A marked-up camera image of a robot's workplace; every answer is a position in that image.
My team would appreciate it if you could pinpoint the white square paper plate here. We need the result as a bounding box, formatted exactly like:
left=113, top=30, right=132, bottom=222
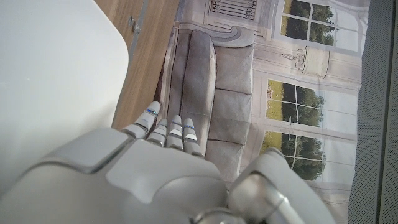
left=0, top=0, right=129, bottom=200

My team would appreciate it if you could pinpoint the printed living room backdrop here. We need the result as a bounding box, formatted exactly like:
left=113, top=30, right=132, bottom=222
left=155, top=0, right=371, bottom=224

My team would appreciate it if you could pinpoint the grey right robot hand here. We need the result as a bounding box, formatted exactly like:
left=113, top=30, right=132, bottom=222
left=0, top=101, right=336, bottom=224

